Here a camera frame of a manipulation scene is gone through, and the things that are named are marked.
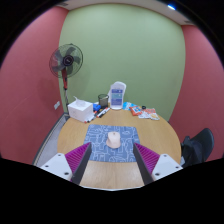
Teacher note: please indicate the blue patterned mouse pad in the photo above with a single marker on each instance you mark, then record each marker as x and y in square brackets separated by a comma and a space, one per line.
[96, 140]

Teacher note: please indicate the dark mesh pen cup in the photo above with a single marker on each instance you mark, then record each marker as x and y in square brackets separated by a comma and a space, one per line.
[103, 101]

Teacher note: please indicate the white wall socket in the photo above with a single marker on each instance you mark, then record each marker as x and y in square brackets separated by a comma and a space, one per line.
[57, 105]

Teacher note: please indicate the black marker pen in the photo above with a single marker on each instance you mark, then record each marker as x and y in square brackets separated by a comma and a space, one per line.
[103, 112]

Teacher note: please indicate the light blue packet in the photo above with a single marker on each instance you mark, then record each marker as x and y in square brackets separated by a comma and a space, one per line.
[127, 105]

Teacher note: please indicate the black office chair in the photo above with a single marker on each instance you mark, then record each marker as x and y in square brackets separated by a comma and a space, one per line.
[205, 143]

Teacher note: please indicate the beige computer mouse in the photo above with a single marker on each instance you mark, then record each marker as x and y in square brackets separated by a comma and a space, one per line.
[113, 140]

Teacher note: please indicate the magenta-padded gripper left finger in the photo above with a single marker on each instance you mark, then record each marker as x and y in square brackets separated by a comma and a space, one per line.
[58, 164]

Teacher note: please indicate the small black round object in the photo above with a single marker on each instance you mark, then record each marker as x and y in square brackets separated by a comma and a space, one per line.
[143, 107]

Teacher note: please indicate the orange and white snack packet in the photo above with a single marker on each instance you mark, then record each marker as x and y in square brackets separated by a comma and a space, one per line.
[152, 114]

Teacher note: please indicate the standing fan with red pole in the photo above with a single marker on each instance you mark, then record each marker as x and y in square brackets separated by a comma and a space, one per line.
[66, 60]

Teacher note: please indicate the white tissue box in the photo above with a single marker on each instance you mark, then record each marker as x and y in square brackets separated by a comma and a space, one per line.
[80, 110]

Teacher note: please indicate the small blue box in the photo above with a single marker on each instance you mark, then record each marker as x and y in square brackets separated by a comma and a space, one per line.
[96, 107]

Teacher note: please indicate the white marker pen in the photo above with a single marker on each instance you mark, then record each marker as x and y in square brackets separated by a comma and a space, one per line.
[90, 118]

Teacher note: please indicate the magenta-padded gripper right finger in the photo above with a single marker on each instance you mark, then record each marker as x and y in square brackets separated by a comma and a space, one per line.
[165, 164]

